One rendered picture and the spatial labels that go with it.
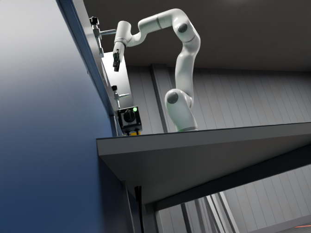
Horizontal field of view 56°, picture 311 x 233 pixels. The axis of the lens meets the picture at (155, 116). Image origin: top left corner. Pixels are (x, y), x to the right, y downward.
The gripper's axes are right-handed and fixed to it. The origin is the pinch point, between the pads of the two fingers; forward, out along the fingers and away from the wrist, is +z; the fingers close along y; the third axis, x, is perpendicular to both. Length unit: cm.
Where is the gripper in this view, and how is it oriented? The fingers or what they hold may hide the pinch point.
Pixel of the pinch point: (115, 66)
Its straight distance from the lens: 184.8
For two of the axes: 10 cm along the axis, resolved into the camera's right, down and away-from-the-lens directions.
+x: 9.9, 1.3, -0.6
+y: -0.1, -3.4, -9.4
